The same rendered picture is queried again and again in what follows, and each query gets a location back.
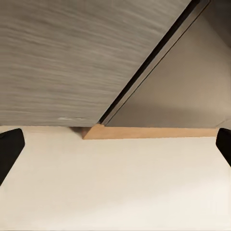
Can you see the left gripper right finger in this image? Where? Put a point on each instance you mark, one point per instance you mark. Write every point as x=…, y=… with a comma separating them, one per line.
x=223, y=143

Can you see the cabinet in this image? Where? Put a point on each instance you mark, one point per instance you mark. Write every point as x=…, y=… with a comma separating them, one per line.
x=186, y=80

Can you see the dishwasher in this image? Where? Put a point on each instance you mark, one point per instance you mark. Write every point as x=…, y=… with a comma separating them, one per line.
x=64, y=62

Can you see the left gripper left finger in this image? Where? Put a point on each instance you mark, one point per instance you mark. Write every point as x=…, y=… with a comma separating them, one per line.
x=12, y=143

